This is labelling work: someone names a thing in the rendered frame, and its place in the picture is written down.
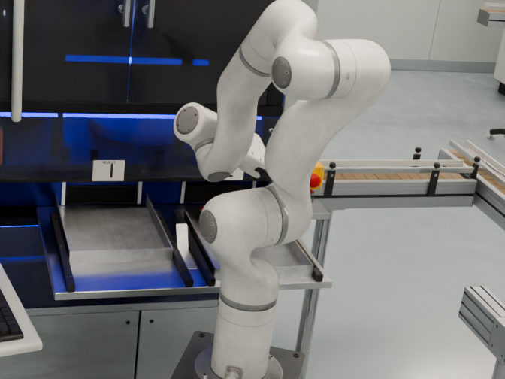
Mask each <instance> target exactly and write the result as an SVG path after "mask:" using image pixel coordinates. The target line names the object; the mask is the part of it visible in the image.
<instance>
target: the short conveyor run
mask: <svg viewBox="0 0 505 379"><path fill-rule="evenodd" d="M415 151H416V153H414V154H413V160H344V159H319V162H320V163H321V164H322V165H323V166H329V167H324V168H325V170H324V175H323V180H322V188H321V189H312V190H313V191H314V198H315V199H318V200H319V201H320V202H321V203H322V205H323V206H324V207H325V208H326V209H347V208H436V207H472V206H473V200H474V196H475V193H476V187H477V181H476V180H474V179H471V178H470V177H468V176H467V175H466V174H465V173H473V167H441V166H463V163H464V160H420V157H421V154H419V153H420V152H421V151H422V148H421V147H416V148H415ZM336 166H411V167H336ZM419 166H433V167H419Z"/></svg>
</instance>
